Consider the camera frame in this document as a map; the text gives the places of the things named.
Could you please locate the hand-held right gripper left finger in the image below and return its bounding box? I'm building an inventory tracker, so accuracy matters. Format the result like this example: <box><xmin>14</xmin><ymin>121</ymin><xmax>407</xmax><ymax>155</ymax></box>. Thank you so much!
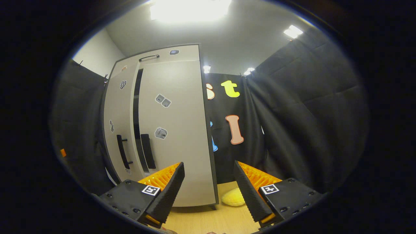
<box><xmin>97</xmin><ymin>162</ymin><xmax>186</xmax><ymax>228</ymax></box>

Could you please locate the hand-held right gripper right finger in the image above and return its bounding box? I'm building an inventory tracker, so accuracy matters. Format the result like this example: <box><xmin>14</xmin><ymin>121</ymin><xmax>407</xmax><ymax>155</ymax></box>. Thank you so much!
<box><xmin>233</xmin><ymin>160</ymin><xmax>325</xmax><ymax>228</ymax></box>

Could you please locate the grey cabinet door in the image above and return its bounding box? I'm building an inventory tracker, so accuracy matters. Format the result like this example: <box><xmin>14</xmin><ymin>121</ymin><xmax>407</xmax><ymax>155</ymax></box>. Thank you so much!
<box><xmin>130</xmin><ymin>60</ymin><xmax>216</xmax><ymax>207</ymax></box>
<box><xmin>103</xmin><ymin>62</ymin><xmax>141</xmax><ymax>182</ymax></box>

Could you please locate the grey cabinet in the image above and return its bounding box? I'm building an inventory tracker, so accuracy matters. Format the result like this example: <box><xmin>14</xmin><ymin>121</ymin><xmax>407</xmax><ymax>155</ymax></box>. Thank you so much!
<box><xmin>101</xmin><ymin>44</ymin><xmax>219</xmax><ymax>208</ymax></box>

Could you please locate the grey cabinet drawer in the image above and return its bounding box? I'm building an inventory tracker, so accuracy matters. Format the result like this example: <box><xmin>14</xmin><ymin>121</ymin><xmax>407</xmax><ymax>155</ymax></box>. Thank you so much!
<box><xmin>112</xmin><ymin>45</ymin><xmax>200</xmax><ymax>70</ymax></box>

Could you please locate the yellow plush toy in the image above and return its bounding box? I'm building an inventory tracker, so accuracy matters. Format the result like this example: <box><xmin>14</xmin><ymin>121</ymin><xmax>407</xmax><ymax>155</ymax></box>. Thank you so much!
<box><xmin>222</xmin><ymin>187</ymin><xmax>246</xmax><ymax>207</ymax></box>

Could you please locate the black backdrop cloth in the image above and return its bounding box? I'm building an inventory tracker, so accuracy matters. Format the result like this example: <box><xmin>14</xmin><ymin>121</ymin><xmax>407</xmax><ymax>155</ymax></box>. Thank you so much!
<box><xmin>50</xmin><ymin>28</ymin><xmax>369</xmax><ymax>195</ymax></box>

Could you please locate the large ceiling light panel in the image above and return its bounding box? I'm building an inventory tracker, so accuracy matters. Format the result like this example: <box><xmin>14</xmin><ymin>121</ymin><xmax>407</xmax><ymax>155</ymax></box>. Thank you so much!
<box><xmin>149</xmin><ymin>0</ymin><xmax>232</xmax><ymax>23</ymax></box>

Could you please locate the black door handle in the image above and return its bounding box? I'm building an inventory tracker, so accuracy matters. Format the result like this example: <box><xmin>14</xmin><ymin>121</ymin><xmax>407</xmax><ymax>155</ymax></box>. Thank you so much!
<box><xmin>116</xmin><ymin>135</ymin><xmax>134</xmax><ymax>169</ymax></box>

